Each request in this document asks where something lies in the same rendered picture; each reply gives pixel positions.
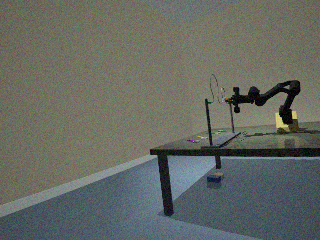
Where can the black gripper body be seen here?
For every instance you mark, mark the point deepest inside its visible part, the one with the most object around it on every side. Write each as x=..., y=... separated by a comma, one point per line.
x=239, y=99

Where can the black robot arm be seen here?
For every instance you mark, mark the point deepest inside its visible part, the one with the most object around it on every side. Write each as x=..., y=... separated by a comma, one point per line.
x=284, y=111

